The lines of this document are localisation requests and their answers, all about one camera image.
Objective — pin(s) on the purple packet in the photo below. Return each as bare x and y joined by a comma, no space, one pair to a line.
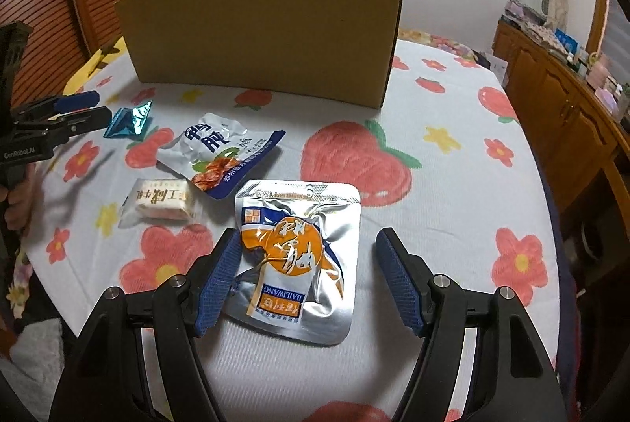
524,8

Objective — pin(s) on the white blue snack packet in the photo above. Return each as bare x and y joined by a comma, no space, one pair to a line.
211,146

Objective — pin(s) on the dark blue bed cover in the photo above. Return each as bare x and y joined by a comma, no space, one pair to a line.
561,264

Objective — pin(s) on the wooden cabinet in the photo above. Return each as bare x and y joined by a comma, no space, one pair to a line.
566,117

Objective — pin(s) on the silver orange snack packet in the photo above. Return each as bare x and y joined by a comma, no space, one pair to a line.
295,254

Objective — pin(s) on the dark waste bin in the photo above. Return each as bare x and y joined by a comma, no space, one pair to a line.
590,240

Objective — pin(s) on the blue box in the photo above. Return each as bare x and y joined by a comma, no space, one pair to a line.
567,40

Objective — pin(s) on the white paper bag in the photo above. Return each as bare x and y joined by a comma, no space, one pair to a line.
499,68

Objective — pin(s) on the brown cardboard box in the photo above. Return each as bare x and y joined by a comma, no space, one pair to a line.
266,28

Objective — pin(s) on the small grey fan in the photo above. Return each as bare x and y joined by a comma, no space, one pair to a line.
546,2

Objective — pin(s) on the patterned packet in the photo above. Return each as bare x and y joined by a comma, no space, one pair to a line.
541,32

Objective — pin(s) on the teal foil snack packet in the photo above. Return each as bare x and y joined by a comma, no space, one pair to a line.
130,122

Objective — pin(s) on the floral bed sheet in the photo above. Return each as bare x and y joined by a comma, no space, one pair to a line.
443,42

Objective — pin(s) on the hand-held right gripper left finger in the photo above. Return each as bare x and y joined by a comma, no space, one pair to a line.
219,284

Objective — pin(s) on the white wrapped nougat candy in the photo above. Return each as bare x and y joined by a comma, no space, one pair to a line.
157,200

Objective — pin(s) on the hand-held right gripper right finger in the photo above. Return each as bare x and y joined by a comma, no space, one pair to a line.
398,284

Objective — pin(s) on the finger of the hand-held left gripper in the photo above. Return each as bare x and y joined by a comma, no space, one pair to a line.
88,119
78,101

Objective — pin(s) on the strawberry printed blanket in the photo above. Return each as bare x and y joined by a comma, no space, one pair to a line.
443,205

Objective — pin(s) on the person's left hand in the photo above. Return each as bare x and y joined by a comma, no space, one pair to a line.
24,200

